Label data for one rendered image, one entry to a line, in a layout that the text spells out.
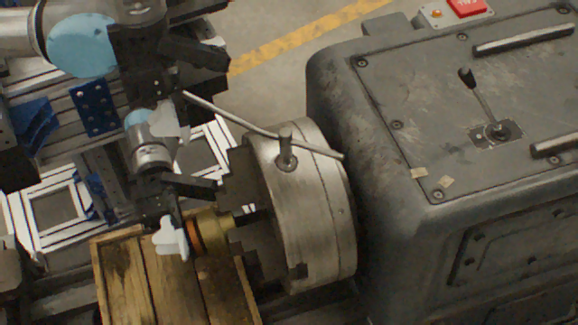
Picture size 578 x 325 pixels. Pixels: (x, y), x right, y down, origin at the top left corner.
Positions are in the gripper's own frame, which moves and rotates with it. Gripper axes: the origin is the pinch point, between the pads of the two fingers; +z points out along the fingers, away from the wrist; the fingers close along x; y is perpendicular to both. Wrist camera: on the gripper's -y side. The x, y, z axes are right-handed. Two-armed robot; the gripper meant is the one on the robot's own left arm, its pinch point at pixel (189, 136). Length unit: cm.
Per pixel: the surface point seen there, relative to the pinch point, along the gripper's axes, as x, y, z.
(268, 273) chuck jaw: 7.0, -7.0, 26.0
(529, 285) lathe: 6, -60, 51
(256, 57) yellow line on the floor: -189, -46, 70
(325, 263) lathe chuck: 9.2, -16.7, 25.5
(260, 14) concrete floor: -216, -57, 60
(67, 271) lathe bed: -28, 32, 40
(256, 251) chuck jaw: 3.3, -6.3, 23.5
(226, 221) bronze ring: -4.3, -2.8, 21.1
